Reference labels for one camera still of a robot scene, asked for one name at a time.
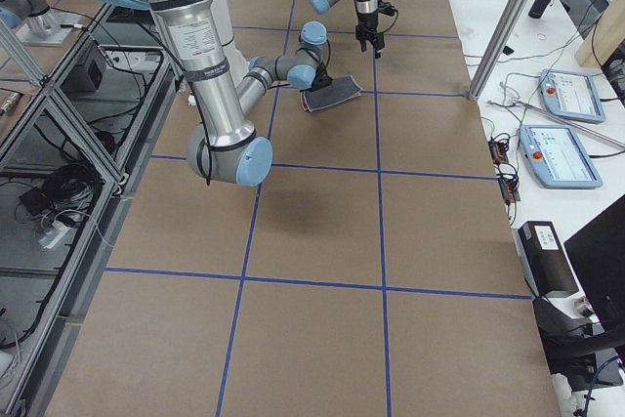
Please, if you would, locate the white pedestal column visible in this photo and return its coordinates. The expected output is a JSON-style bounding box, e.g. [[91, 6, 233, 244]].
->
[[211, 0, 248, 86]]

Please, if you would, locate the pink and grey towel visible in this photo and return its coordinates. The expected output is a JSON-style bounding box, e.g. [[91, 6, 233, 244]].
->
[[301, 75, 362, 112]]

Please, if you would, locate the aluminium side frame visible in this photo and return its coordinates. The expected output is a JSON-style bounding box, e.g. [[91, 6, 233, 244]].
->
[[1, 6, 175, 416]]

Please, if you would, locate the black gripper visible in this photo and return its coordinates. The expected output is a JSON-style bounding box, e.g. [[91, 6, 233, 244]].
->
[[355, 10, 384, 59], [310, 63, 333, 91]]

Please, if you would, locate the near teach pendant tablet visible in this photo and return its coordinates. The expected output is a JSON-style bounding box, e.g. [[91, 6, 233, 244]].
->
[[519, 124, 604, 189]]

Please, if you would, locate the far teach pendant tablet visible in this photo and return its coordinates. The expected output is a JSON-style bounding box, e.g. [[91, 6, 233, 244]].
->
[[539, 68, 605, 123]]

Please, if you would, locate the teach pendant tablet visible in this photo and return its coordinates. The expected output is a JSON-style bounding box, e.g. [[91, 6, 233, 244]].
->
[[539, 68, 605, 123], [519, 124, 604, 189]]

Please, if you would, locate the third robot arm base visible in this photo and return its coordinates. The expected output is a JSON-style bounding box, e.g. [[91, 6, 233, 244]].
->
[[1, 0, 84, 47]]

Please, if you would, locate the black desktop box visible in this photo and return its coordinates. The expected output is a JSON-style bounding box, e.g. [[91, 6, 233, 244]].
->
[[517, 221, 578, 298]]

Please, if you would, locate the aluminium frame post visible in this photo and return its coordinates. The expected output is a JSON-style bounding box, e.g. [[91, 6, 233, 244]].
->
[[467, 0, 527, 102]]

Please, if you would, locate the black monitor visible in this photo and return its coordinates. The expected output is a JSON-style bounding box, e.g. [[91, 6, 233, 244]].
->
[[564, 196, 624, 326]]

